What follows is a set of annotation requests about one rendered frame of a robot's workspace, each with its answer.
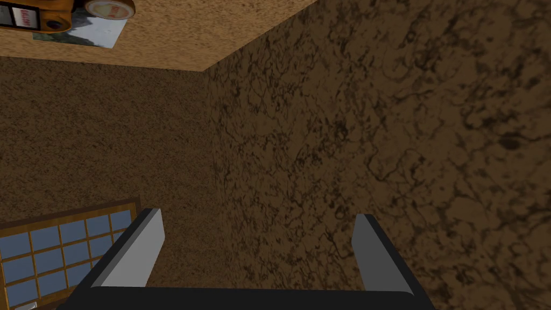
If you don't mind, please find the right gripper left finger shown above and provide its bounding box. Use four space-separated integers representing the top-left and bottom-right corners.
89 208 166 288

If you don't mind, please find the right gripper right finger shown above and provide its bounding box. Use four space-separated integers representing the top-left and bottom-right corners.
351 213 416 296

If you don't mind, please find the wooden framed window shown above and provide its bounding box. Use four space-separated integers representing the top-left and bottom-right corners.
0 197 141 310

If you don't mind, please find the white grey picture sheet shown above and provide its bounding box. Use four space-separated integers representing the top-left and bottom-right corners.
32 8 128 49

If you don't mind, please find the round white lidded jar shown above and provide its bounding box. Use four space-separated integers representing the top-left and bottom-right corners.
83 0 136 21

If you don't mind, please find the orange box with label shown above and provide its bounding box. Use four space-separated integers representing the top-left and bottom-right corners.
0 0 75 34

